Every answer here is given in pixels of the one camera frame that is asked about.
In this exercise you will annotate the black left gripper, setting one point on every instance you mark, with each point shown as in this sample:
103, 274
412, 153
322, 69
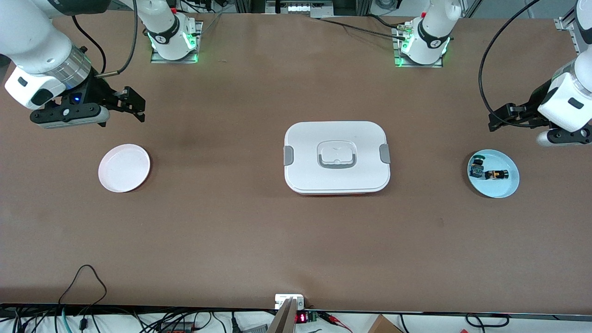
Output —
535, 102

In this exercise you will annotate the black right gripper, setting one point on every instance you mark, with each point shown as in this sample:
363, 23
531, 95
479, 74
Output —
98, 90

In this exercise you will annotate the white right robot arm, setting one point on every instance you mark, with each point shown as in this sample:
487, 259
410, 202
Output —
41, 37

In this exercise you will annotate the pink round plate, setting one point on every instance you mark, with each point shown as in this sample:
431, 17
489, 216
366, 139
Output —
124, 168

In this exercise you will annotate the light blue round plate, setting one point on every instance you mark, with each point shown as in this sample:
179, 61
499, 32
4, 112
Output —
502, 187

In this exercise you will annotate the white lunch box grey clips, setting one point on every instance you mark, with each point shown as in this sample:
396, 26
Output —
337, 138

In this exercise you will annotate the grey equipment box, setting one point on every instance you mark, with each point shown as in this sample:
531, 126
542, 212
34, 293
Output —
298, 6

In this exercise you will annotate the black power strip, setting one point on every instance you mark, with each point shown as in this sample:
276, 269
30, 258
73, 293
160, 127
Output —
178, 327

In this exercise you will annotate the brown cardboard box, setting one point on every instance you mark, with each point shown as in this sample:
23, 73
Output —
384, 326

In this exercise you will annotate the small white socket box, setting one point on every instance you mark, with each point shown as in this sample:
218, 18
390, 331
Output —
282, 299

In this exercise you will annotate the red clip lead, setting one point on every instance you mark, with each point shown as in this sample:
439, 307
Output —
334, 320

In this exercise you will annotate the red digit display module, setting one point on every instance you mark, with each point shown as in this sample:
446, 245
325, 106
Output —
301, 317

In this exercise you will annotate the black green push switch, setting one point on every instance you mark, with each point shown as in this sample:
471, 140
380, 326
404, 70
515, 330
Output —
478, 160

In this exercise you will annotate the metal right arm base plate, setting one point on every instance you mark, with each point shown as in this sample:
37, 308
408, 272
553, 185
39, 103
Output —
159, 59

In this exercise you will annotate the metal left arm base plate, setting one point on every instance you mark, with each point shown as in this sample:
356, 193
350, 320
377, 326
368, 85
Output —
416, 65

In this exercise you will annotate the aluminium extrusion frame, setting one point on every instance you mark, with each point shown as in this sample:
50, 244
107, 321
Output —
568, 27

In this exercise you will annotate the grey metal camera post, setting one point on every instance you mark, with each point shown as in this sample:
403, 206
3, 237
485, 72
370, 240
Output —
283, 321

